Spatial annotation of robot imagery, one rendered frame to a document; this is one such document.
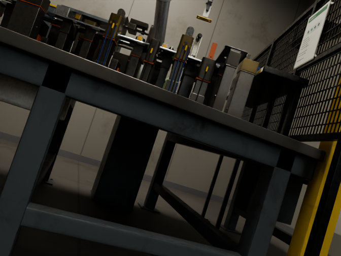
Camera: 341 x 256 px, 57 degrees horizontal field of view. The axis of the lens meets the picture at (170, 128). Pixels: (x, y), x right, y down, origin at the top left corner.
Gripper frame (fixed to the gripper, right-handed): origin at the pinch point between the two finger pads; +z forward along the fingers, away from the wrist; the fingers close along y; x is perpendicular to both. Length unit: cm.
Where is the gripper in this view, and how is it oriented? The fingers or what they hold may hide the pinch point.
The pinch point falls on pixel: (206, 12)
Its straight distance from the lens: 182.1
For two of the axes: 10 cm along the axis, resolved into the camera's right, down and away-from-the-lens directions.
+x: 9.5, 3.2, 0.2
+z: -3.1, 9.5, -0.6
